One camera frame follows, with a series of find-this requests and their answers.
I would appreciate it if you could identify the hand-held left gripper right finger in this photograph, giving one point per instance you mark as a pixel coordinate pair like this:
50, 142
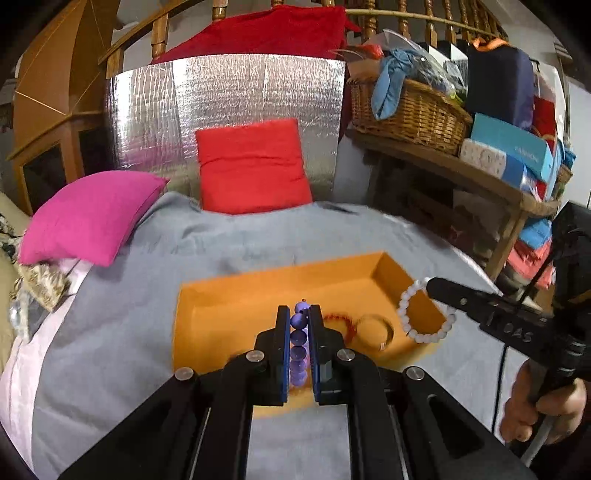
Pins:
316, 355

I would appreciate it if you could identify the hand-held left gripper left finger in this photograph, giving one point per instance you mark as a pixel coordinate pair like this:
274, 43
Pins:
282, 355

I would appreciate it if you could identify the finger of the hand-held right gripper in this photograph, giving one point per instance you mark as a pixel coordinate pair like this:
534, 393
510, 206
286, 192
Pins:
461, 295

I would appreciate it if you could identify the orange cardboard box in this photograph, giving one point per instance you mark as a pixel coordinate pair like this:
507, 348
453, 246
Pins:
231, 314

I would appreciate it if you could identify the person's right hand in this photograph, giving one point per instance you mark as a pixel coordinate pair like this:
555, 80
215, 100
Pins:
521, 410

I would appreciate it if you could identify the folded coral towel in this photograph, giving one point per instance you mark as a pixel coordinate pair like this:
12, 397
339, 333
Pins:
526, 263

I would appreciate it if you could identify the gold bangle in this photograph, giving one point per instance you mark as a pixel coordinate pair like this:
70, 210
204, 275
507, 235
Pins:
391, 330

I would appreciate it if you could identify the folded blue towel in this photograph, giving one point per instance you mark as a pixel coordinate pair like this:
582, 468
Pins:
533, 230

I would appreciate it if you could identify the wooden shelf table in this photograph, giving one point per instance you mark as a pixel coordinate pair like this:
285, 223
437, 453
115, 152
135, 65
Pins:
461, 168

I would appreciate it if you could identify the white patterned box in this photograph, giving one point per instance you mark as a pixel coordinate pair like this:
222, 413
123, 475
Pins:
485, 157

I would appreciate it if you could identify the blue cardboard box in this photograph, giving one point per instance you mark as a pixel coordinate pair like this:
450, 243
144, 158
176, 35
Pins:
508, 138

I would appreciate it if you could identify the grey blanket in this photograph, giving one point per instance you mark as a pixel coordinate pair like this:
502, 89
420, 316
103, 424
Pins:
138, 277

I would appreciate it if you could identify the red pillow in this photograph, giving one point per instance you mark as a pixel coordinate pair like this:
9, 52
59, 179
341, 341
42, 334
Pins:
254, 170

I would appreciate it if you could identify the wicker basket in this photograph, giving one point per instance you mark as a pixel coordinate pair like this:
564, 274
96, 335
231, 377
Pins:
406, 115

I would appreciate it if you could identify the red bag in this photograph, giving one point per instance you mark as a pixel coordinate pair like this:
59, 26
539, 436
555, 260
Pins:
545, 117

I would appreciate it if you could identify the navy bag with orange trim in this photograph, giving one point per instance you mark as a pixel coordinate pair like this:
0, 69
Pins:
498, 83

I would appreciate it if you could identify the light blue cloth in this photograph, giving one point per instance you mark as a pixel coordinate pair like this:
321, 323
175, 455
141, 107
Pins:
388, 92

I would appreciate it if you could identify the pink pillow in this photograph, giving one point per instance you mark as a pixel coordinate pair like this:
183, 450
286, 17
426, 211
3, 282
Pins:
92, 217

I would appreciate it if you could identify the brown paper bag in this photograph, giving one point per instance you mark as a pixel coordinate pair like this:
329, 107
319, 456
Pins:
364, 69

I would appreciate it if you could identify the patterned cloth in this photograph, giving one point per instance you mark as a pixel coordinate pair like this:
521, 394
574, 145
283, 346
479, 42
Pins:
41, 281

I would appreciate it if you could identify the light pink sheet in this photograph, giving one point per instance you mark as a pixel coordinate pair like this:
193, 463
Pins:
23, 369

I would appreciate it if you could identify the silver insulation mat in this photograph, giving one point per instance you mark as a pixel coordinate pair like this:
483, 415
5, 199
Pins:
152, 115

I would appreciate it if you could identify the dark red cloth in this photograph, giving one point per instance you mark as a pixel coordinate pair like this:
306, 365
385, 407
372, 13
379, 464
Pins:
268, 32

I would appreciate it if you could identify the wooden railing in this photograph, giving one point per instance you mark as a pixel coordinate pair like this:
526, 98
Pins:
158, 44

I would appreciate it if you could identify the wooden cabinet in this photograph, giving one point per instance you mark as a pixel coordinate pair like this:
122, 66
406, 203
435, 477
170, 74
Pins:
55, 69

